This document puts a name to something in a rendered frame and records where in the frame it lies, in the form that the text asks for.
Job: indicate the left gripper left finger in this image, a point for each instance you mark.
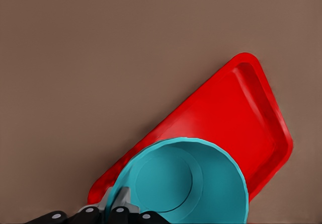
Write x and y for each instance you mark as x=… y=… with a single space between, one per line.
x=99 y=204

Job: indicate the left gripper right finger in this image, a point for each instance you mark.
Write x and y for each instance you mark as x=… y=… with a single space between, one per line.
x=124 y=200

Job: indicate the teal bowl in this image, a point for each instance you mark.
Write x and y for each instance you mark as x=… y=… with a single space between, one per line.
x=211 y=183

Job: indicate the red tray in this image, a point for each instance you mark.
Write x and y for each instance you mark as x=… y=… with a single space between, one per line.
x=226 y=113

